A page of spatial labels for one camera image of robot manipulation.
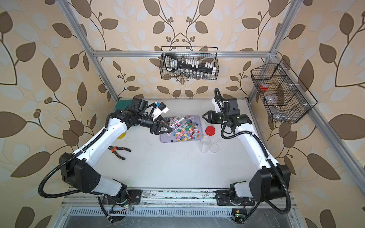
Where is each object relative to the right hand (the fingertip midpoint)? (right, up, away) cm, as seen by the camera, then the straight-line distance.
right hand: (206, 116), depth 80 cm
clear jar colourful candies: (+1, -18, +18) cm, 25 cm away
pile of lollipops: (-6, -13, +18) cm, 23 cm away
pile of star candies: (-12, -11, +19) cm, 25 cm away
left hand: (-21, -5, -9) cm, 23 cm away
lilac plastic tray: (-27, -15, +16) cm, 35 cm away
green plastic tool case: (-62, +9, +31) cm, 70 cm away
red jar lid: (+5, -11, +19) cm, 22 cm away
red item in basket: (+33, +17, 0) cm, 37 cm away
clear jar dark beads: (-17, -2, -9) cm, 19 cm away
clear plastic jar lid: (+7, -22, +13) cm, 26 cm away
